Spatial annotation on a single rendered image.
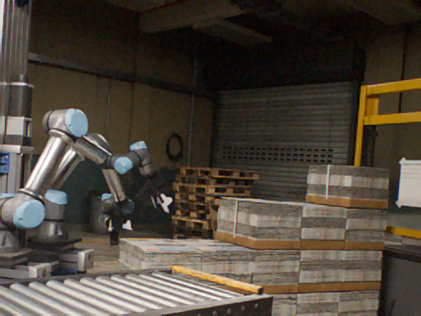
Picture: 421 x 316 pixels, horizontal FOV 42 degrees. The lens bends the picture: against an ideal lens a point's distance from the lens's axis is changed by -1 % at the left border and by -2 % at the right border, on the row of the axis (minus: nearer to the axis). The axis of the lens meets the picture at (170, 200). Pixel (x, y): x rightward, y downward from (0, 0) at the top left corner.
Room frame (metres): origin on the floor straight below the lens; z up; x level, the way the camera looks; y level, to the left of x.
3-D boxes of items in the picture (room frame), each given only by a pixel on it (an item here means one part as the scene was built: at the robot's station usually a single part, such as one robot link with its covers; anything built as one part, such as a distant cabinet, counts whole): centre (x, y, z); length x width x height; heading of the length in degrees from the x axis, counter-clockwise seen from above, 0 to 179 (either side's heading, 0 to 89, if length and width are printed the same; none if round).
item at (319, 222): (3.04, -0.75, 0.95); 0.38 x 0.29 x 0.23; 24
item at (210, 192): (9.66, -0.79, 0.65); 1.33 x 0.94 x 1.30; 136
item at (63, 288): (1.63, 0.22, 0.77); 0.47 x 0.05 x 0.05; 42
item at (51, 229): (2.69, 0.57, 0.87); 0.15 x 0.15 x 0.10
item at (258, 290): (1.98, -0.18, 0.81); 0.43 x 0.03 x 0.02; 42
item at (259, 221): (2.92, -0.48, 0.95); 0.38 x 0.29 x 0.23; 26
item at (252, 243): (2.92, -0.47, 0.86); 0.38 x 0.29 x 0.04; 26
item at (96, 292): (1.67, 0.18, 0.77); 0.47 x 0.05 x 0.05; 42
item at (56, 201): (2.69, 0.57, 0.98); 0.13 x 0.12 x 0.14; 50
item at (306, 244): (3.04, -0.75, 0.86); 0.38 x 0.29 x 0.04; 24
